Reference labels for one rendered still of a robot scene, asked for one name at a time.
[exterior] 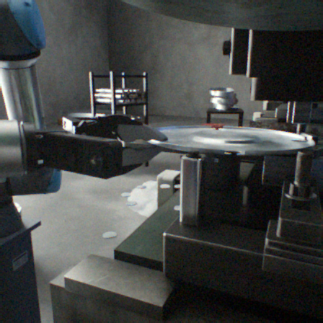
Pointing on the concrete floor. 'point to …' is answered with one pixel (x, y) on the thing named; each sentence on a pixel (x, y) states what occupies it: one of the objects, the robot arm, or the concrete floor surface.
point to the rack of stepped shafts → (120, 95)
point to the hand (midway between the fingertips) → (162, 142)
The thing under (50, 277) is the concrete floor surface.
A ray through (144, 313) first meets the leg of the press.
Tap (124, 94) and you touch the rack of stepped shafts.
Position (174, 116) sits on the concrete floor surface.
